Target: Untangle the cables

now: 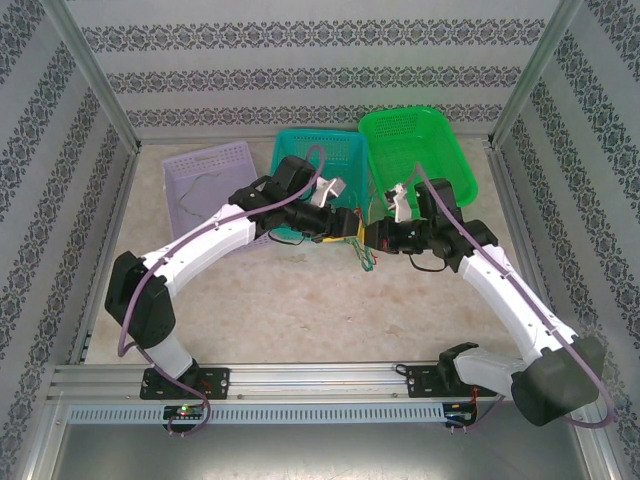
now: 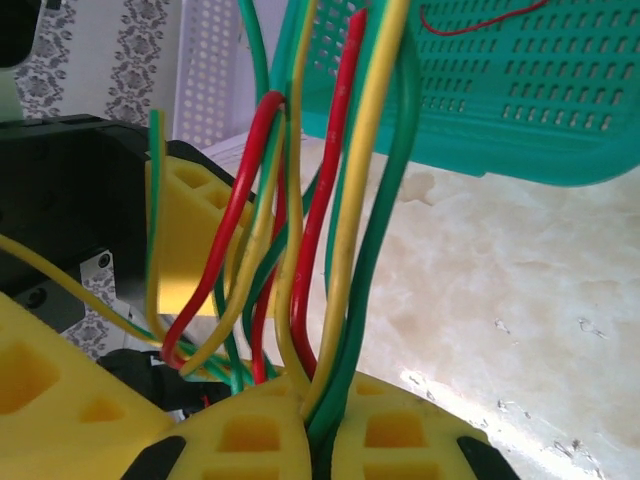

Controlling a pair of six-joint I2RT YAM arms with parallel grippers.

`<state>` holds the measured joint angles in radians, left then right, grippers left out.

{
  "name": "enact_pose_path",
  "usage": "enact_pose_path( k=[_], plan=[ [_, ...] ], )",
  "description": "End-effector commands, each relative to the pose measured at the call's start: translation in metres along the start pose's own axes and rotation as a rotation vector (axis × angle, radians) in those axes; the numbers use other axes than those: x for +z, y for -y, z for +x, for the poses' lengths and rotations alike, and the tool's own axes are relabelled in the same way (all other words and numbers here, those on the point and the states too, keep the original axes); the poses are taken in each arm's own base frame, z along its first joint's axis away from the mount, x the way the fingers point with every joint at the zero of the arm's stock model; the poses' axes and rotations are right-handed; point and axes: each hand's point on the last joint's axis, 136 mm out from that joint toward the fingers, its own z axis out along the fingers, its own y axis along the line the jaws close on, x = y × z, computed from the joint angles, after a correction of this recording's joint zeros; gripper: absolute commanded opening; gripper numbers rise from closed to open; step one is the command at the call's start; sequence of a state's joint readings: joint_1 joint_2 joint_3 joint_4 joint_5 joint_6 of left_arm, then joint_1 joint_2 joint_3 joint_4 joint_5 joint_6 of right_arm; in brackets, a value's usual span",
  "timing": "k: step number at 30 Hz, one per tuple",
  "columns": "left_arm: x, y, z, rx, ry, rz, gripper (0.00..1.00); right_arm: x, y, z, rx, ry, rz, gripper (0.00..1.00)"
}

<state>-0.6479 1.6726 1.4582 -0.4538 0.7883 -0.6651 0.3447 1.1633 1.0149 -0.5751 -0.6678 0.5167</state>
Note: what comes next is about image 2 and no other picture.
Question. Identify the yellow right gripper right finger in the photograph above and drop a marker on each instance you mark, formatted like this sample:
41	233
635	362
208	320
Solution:
400	440

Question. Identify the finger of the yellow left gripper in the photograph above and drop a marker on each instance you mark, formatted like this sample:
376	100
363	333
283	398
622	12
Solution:
190	240
50	440

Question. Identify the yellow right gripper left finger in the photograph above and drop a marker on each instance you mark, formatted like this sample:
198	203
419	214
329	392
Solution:
240	440

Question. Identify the lavender plastic basket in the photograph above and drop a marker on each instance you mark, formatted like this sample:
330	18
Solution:
210	75

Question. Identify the teal plastic basket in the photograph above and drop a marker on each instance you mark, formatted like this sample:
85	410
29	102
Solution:
500	100

